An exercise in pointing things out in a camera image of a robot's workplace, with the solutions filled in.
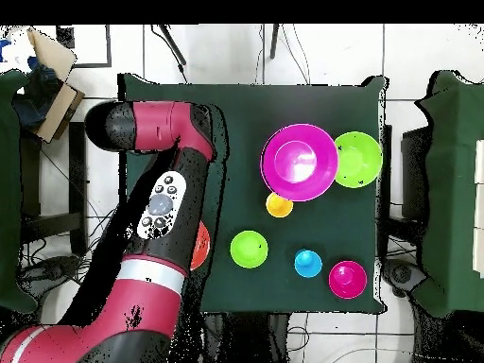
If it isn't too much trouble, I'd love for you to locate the small pink-red bowl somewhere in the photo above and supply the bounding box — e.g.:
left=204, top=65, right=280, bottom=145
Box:
left=327, top=259, right=369, bottom=300

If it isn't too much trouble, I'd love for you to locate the black grey floor stand base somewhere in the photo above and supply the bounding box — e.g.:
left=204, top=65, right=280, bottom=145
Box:
left=20, top=254, right=82, bottom=283
left=379, top=258, right=428, bottom=300

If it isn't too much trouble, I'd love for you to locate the dark green table cloth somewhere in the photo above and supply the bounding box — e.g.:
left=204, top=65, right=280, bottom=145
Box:
left=117, top=72, right=390, bottom=315

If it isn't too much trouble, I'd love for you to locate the black box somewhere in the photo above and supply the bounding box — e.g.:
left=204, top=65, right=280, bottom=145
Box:
left=400, top=126, right=432, bottom=220

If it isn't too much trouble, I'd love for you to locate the green cloth side table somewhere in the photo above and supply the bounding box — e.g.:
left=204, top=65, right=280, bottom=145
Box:
left=0, top=69, right=39, bottom=315
left=411, top=69, right=484, bottom=319

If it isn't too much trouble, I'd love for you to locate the small green bowl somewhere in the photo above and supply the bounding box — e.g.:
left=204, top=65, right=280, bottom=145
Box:
left=230, top=230, right=269, bottom=269

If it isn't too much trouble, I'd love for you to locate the black floor frame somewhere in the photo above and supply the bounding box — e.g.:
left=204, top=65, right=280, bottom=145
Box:
left=55, top=24, right=113, bottom=69

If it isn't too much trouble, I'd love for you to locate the cardboard box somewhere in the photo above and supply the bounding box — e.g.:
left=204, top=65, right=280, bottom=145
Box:
left=10, top=26, right=85, bottom=145

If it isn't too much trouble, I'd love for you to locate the large green bowl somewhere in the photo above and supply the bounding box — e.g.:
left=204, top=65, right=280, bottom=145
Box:
left=333, top=130, right=384, bottom=189

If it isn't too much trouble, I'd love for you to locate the tangle of black cables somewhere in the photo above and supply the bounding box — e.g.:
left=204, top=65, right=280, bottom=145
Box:
left=22, top=205, right=122, bottom=296

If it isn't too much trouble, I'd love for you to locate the orange bowl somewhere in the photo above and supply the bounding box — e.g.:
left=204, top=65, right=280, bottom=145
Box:
left=190, top=220, right=212, bottom=271

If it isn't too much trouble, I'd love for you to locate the dark blue bag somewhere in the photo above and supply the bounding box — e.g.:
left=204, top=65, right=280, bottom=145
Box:
left=12, top=56, right=63, bottom=130

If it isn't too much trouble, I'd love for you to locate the black tripod leg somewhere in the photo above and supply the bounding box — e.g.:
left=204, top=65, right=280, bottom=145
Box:
left=268, top=24, right=282, bottom=61
left=150, top=24, right=189, bottom=82

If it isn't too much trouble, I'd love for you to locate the blue cup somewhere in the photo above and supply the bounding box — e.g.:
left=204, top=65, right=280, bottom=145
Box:
left=293, top=248, right=323, bottom=280

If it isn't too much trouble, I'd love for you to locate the orange-yellow cup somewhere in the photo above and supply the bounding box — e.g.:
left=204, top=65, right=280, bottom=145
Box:
left=265, top=192, right=295, bottom=219

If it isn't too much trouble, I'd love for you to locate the white drawer unit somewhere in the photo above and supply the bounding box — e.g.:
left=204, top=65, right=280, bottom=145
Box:
left=473, top=138, right=484, bottom=279

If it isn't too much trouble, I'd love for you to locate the black stool frame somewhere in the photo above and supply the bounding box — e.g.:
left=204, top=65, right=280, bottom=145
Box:
left=20, top=121, right=89, bottom=258

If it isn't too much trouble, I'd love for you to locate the large pink bowl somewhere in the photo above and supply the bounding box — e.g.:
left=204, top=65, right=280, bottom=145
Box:
left=260, top=123, right=339, bottom=202

